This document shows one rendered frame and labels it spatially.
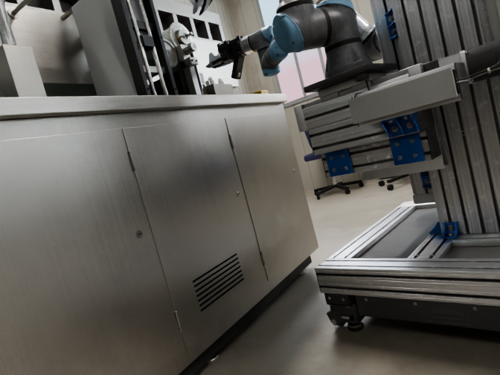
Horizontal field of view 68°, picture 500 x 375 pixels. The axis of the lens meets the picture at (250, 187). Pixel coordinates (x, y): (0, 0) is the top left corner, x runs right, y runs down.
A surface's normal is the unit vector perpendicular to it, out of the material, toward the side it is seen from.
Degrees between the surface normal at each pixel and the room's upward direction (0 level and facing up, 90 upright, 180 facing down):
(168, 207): 90
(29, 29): 90
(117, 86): 90
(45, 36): 90
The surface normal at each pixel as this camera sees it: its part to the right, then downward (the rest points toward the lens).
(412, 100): -0.65, 0.24
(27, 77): 0.81, -0.16
